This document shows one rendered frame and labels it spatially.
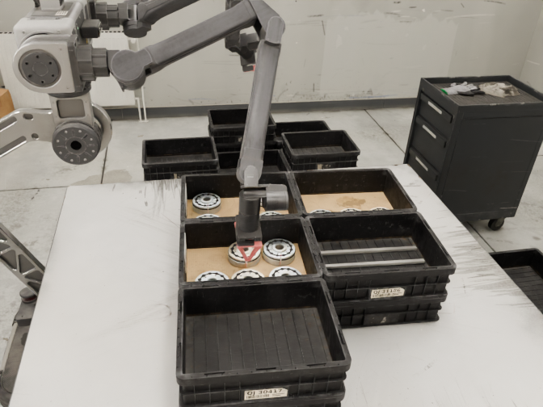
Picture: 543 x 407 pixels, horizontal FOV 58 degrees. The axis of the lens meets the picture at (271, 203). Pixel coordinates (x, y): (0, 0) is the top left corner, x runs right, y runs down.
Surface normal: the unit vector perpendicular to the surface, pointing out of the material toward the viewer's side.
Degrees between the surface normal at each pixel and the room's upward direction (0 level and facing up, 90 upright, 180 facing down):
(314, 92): 90
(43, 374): 0
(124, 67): 57
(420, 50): 90
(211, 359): 0
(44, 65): 90
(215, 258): 0
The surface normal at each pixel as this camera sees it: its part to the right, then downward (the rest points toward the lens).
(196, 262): 0.04, -0.84
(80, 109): 0.20, 0.54
